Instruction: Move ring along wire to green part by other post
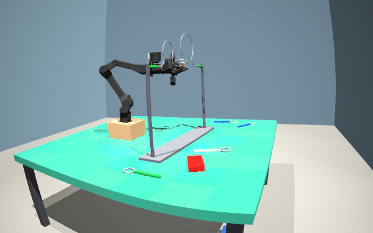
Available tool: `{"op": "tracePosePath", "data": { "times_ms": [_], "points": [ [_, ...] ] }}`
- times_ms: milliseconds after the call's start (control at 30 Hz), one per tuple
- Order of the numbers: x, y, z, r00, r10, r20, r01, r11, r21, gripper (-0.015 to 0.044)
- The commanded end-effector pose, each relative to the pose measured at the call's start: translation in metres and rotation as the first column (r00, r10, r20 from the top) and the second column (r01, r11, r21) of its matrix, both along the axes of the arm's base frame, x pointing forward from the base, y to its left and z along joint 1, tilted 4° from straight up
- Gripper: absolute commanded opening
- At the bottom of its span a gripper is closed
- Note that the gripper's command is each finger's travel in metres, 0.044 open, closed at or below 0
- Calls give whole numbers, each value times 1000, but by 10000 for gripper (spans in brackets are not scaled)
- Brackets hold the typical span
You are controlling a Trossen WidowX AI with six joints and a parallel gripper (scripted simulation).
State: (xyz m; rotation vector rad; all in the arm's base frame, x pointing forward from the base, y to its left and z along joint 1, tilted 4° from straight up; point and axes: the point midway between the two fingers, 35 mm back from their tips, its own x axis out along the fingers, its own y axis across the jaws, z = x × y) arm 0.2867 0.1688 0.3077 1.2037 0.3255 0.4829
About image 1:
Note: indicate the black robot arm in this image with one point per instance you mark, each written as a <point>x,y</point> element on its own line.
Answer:
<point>126,101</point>

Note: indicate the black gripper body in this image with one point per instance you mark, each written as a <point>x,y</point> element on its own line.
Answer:
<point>174,71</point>

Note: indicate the red flat block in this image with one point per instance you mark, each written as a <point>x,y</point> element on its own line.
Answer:
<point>195,163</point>

